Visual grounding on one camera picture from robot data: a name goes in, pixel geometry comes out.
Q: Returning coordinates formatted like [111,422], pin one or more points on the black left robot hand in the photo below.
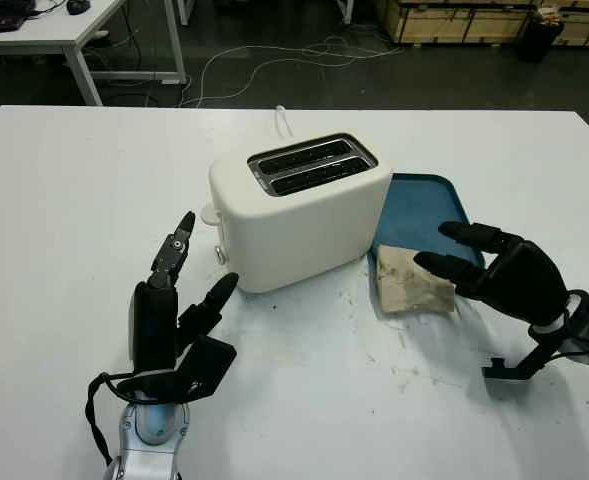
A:
[151,325]

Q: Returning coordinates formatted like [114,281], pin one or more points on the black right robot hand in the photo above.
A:
[529,280]

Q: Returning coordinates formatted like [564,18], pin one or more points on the slice of white bread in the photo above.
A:
[409,290]

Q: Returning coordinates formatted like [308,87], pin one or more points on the blue plastic tray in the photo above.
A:
[414,210]

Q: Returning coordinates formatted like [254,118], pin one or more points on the silver toaster knob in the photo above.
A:
[220,254]

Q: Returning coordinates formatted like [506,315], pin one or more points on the white toaster lever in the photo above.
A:
[209,214]

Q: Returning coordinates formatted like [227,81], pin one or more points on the cream white two-slot toaster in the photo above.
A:
[299,235]

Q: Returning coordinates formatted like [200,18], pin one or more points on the black waste bin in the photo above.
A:
[541,42]

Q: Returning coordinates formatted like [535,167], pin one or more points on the large wooden crate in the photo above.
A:
[449,25]

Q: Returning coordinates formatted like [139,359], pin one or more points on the white office desk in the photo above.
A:
[49,40]

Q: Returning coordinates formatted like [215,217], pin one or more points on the black computer mouse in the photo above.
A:
[79,6]

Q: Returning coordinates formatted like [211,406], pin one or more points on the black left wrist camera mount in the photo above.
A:
[209,360]

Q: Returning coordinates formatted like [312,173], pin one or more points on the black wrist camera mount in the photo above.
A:
[534,360]
[209,360]

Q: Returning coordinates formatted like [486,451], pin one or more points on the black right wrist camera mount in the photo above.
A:
[534,360]

